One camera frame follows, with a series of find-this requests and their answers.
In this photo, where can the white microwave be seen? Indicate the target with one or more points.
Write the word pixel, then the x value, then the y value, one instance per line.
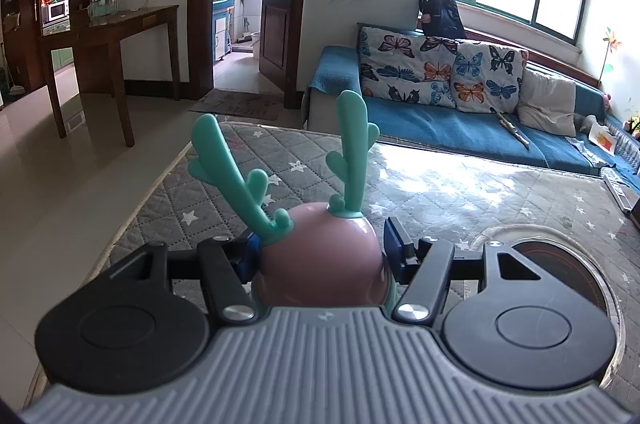
pixel 56 10

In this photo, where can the dark wooden table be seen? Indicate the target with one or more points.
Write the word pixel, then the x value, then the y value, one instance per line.
pixel 100 31

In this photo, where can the pink bottle with teal antlers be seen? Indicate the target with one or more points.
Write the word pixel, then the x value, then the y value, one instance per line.
pixel 320 254

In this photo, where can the white bucket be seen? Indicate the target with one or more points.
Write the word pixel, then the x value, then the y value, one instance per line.
pixel 255 46

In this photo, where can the brown doormat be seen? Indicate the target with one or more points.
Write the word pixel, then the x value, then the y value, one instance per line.
pixel 235 104

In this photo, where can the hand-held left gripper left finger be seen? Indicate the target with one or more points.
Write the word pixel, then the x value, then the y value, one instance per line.
pixel 248 261

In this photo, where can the black backpack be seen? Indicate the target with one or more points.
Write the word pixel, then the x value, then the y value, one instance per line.
pixel 442 16

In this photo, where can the yellow and red picture card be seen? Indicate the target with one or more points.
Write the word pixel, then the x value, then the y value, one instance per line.
pixel 602 138

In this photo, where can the beige pillow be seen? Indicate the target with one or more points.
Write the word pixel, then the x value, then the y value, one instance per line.
pixel 545 101

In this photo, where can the glass jar set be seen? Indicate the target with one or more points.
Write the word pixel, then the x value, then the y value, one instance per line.
pixel 102 4

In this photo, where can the blue sofa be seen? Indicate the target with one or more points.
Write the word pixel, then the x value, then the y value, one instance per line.
pixel 450 129

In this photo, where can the blue topped white cabinet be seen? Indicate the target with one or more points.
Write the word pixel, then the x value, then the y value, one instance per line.
pixel 222 29

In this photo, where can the small butterfly print cushion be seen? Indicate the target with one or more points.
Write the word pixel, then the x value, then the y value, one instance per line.
pixel 485 79

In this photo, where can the grey star quilted mat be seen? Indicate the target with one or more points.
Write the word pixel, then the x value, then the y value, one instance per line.
pixel 450 189

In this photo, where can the round black induction cooktop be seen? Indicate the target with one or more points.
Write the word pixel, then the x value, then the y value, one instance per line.
pixel 565 259

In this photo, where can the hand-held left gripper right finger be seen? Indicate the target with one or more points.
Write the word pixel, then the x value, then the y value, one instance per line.
pixel 395 244

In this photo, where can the large butterfly print cushion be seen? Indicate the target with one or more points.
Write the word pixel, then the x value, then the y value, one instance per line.
pixel 400 69

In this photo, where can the colourful pinwheel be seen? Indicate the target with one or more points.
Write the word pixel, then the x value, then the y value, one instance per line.
pixel 612 39

